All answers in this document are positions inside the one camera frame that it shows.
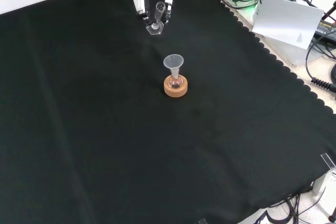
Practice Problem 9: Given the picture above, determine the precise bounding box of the white metal bracket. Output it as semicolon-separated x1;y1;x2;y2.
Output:
311;168;336;196

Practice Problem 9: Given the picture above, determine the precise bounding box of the black tripod leg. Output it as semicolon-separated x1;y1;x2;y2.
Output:
321;0;336;20

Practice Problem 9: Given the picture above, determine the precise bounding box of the black cloth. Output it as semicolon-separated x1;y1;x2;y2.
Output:
0;0;336;224

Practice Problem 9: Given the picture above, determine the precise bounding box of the cork ring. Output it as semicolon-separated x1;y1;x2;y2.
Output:
163;74;190;98

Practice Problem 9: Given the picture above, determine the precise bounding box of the clear round-bottom flask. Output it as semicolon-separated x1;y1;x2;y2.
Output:
169;69;184;90

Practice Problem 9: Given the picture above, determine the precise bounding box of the black cable bundle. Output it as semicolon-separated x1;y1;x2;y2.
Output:
253;191;336;224

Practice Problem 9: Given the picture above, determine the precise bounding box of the black coiled cable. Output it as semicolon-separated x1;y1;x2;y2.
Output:
305;35;336;93

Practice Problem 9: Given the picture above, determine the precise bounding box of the clear graduated cylinder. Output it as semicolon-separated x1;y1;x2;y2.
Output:
145;1;166;36

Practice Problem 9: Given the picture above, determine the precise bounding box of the pale board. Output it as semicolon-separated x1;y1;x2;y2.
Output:
251;0;325;50

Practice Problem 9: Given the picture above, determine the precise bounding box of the black power adapter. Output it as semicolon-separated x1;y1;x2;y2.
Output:
314;20;336;39

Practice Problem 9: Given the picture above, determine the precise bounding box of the clear plastic funnel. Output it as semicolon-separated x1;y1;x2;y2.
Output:
163;54;185;78

